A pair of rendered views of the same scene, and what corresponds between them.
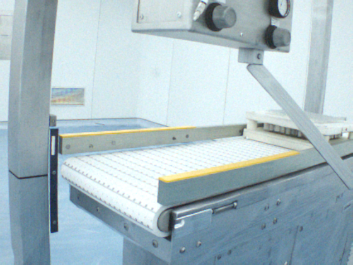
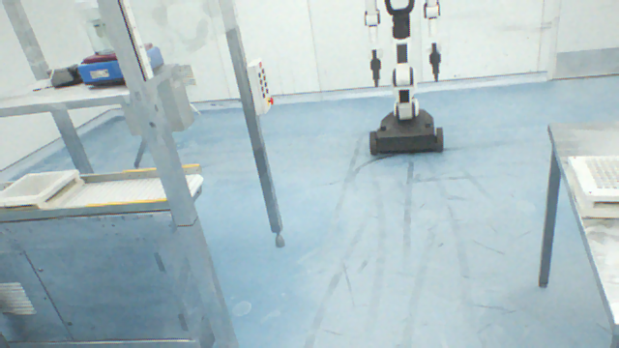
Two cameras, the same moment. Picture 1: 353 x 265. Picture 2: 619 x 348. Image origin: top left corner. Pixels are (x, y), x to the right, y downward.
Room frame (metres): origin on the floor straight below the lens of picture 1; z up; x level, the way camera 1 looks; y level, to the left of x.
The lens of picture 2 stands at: (0.99, 1.64, 1.58)
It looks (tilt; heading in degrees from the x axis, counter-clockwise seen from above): 27 degrees down; 236
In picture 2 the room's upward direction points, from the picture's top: 10 degrees counter-clockwise
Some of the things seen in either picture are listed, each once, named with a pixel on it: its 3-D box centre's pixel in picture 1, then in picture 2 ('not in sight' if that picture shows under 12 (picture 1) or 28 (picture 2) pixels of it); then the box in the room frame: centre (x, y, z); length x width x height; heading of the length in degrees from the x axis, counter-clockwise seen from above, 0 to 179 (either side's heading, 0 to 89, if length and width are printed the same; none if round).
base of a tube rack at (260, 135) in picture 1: (303, 138); (39, 198); (1.00, -0.34, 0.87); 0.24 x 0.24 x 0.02; 45
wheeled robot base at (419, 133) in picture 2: not in sight; (406, 120); (-1.71, -0.83, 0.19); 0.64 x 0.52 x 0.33; 40
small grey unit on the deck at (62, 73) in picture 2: not in sight; (67, 73); (0.75, -0.17, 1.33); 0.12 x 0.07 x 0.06; 135
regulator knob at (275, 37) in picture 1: (280, 34); not in sight; (0.51, -0.12, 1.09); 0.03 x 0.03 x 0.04; 45
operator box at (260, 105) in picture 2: not in sight; (259, 86); (-0.14, -0.42, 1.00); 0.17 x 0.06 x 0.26; 45
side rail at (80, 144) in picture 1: (267, 127); (11, 215); (1.10, -0.26, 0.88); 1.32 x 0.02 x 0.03; 135
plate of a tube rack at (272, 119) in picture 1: (306, 121); (34, 188); (1.00, -0.34, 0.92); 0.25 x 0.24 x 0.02; 45
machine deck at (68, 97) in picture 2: not in sight; (74, 92); (0.76, -0.09, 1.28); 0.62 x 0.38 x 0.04; 135
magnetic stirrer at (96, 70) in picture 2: not in sight; (123, 63); (0.59, 0.01, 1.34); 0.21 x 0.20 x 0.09; 45
